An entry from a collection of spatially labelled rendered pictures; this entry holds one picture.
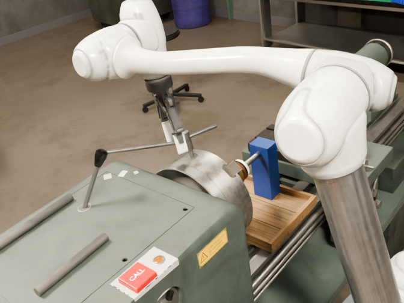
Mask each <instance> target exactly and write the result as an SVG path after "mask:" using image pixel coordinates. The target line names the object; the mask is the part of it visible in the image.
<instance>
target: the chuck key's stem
mask: <svg viewBox="0 0 404 303"><path fill-rule="evenodd" d="M183 134H184V136H185V140H186V144H187V147H188V152H189V155H190V158H194V157H195V156H194V152H193V149H194V147H193V145H192V141H191V137H190V134H189V131H188V130H185V131H183Z"/></svg>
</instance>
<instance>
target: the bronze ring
mask: <svg viewBox="0 0 404 303"><path fill-rule="evenodd" d="M235 163H237V164H238V166H240V167H241V169H242V170H241V171H240V175H239V176H240V178H241V179H242V181H243V182H244V180H245V179H246V178H247V177H248V170H247V168H246V166H245V165H244V164H243V163H241V162H239V161H235Z"/></svg>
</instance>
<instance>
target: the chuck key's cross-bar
mask: <svg viewBox="0 0 404 303"><path fill-rule="evenodd" d="M214 128H217V124H214V125H211V126H209V127H206V128H204V129H201V130H199V131H197V132H194V133H192V134H190V137H191V138H193V137H195V136H197V135H200V134H202V133H205V132H207V131H210V130H212V129H214ZM175 144H176V143H175V141H170V142H162V143H157V144H149V145H140V146H135V147H126V148H118V149H113V150H107V153H108V155H109V154H114V153H122V152H131V151H135V150H144V149H148V148H157V147H165V146H170V145H175Z"/></svg>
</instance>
